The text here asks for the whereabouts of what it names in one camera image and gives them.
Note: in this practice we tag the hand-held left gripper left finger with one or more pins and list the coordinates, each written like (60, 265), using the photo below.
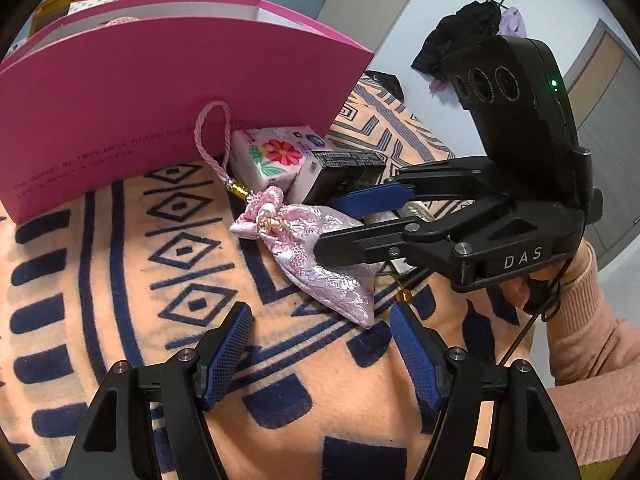
(227, 355)

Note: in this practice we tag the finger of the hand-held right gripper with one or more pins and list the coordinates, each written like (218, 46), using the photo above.
(360, 245)
(370, 196)

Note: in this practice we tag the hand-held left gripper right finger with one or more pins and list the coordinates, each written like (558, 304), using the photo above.
(415, 355)

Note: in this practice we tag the beige tissue pack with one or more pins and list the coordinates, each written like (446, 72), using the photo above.
(384, 216)

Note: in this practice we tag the black tissue packet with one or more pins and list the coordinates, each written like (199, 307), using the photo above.
(345, 161)

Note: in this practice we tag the pink brocade pouch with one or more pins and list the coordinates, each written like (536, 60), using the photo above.
(340, 290)

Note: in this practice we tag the floral tissue packet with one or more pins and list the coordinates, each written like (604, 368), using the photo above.
(280, 155)

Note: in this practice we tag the pink cardboard box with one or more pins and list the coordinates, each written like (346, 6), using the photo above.
(125, 110)

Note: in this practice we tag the person's right forearm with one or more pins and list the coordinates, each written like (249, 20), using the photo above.
(590, 345)

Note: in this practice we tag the person's right hand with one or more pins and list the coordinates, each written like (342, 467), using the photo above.
(515, 291)

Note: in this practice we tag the amber bead charm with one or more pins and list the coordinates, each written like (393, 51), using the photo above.
(403, 296)

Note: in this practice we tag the orange patterned blanket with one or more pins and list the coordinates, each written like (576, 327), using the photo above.
(150, 310)

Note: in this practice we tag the beige door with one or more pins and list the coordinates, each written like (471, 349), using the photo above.
(610, 110)

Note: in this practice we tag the purple garment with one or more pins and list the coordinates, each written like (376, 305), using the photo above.
(512, 22)

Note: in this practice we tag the dark hanging clothes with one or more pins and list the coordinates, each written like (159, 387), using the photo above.
(460, 30)

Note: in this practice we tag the dark grey garment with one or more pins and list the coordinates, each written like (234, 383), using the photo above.
(386, 82)

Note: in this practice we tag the white patterned pillow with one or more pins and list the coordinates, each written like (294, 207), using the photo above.
(95, 5)

